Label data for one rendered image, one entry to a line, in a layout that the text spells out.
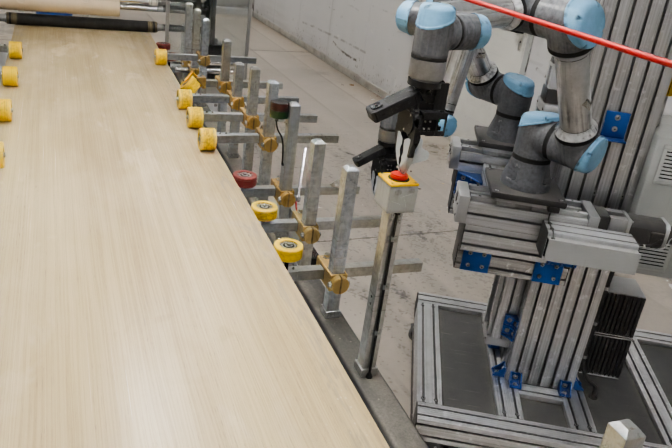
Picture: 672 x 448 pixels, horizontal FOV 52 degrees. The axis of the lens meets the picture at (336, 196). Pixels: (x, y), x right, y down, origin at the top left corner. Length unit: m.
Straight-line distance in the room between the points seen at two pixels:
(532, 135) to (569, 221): 0.30
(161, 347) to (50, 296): 0.30
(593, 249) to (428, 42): 0.95
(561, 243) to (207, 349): 1.10
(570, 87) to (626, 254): 0.54
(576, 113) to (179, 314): 1.15
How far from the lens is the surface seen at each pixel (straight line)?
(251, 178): 2.27
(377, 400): 1.70
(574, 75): 1.89
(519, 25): 1.85
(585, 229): 2.21
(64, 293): 1.64
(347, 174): 1.76
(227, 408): 1.32
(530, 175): 2.14
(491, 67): 2.65
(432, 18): 1.42
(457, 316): 3.05
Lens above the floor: 1.75
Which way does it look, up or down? 23 degrees down
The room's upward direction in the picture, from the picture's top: 8 degrees clockwise
